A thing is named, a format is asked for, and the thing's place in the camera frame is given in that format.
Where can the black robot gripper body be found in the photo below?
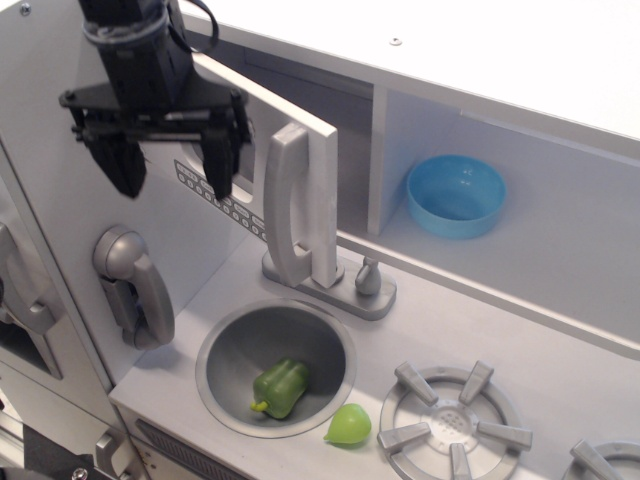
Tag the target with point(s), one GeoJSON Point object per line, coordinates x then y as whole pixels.
{"type": "Point", "coordinates": [153, 92]}

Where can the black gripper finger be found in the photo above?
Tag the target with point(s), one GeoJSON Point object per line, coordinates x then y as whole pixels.
{"type": "Point", "coordinates": [121, 161]}
{"type": "Point", "coordinates": [221, 153]}

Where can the white microwave door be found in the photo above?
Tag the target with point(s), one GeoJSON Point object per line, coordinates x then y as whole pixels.
{"type": "Point", "coordinates": [294, 184]}

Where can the grey toy telephone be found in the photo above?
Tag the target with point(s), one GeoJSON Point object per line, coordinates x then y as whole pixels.
{"type": "Point", "coordinates": [134, 288]}

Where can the round metal sink basin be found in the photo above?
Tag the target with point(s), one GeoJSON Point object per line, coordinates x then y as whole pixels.
{"type": "Point", "coordinates": [252, 339]}

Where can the grey toy faucet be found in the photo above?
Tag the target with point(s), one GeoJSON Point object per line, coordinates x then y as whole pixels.
{"type": "Point", "coordinates": [359, 288]}

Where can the blue plastic bowl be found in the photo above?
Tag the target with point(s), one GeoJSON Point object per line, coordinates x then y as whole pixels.
{"type": "Point", "coordinates": [455, 197]}

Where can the white toy kitchen cabinet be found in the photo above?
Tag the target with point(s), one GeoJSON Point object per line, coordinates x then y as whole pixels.
{"type": "Point", "coordinates": [549, 298]}

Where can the green toy bell pepper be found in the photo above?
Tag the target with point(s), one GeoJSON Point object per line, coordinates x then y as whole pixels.
{"type": "Point", "coordinates": [277, 390]}

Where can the light green toy pear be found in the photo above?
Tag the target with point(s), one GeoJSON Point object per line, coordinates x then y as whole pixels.
{"type": "Point", "coordinates": [350, 425]}

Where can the grey stove burner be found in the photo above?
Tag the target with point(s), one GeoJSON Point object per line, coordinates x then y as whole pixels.
{"type": "Point", "coordinates": [451, 423]}
{"type": "Point", "coordinates": [612, 460]}

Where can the grey oven handle bracket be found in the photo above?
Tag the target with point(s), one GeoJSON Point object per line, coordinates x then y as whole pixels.
{"type": "Point", "coordinates": [105, 449]}

